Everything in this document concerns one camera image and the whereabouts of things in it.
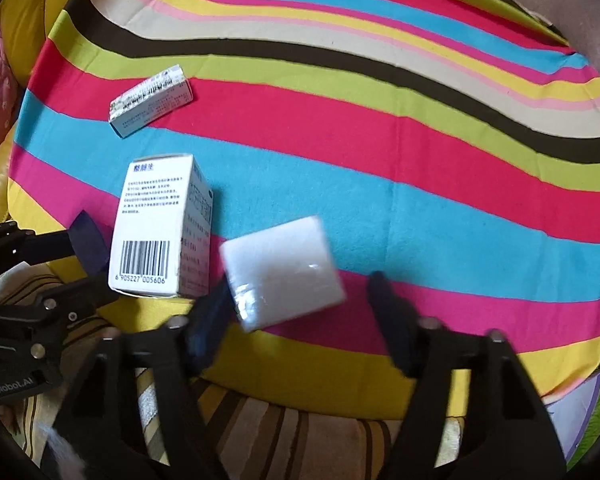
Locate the plain white box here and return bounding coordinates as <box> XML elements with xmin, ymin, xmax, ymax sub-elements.
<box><xmin>219</xmin><ymin>215</ymin><xmax>346</xmax><ymax>333</ymax></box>

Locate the beige striped cushion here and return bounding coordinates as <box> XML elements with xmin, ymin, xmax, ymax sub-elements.
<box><xmin>0</xmin><ymin>260</ymin><xmax>468</xmax><ymax>480</ymax></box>

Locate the white box blue print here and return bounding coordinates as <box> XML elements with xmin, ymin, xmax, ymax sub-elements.
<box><xmin>108</xmin><ymin>152</ymin><xmax>216</xmax><ymax>300</ymax></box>

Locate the small blue white box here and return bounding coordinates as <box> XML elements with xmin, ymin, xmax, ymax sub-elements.
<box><xmin>108</xmin><ymin>64</ymin><xmax>193</xmax><ymax>138</ymax></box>

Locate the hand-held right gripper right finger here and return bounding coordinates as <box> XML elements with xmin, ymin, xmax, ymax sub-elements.
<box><xmin>367</xmin><ymin>270</ymin><xmax>568</xmax><ymax>480</ymax></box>

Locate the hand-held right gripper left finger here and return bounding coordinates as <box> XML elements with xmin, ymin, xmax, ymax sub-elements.
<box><xmin>52</xmin><ymin>277</ymin><xmax>236</xmax><ymax>480</ymax></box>

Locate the multicoloured striped cloth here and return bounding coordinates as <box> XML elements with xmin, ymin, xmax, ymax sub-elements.
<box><xmin>7</xmin><ymin>0</ymin><xmax>600</xmax><ymax>421</ymax></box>

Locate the white lilac open box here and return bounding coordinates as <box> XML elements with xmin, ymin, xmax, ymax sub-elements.
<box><xmin>542</xmin><ymin>372</ymin><xmax>600</xmax><ymax>461</ymax></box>

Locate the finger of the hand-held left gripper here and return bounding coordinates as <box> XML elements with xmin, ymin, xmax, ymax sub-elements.
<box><xmin>0</xmin><ymin>275</ymin><xmax>122</xmax><ymax>322</ymax></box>
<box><xmin>0</xmin><ymin>209</ymin><xmax>111</xmax><ymax>275</ymax></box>

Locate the yellow leather sofa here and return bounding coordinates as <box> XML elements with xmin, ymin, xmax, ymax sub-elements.
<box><xmin>0</xmin><ymin>0</ymin><xmax>81</xmax><ymax>228</ymax></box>

